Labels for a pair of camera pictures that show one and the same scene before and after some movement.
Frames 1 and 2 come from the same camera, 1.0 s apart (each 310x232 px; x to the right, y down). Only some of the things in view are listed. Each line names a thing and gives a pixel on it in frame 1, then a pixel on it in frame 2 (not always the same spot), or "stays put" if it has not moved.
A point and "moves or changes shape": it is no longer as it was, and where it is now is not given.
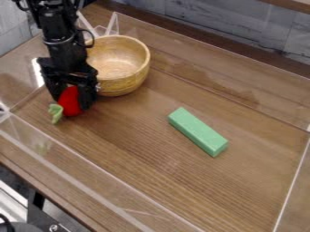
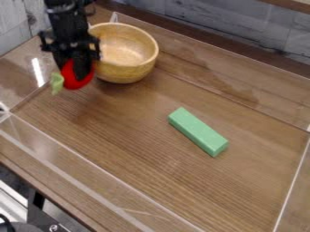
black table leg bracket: x=45 y=215 stays put
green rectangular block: x=198 y=131 stays put
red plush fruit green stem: x=68 y=105 moves or changes shape
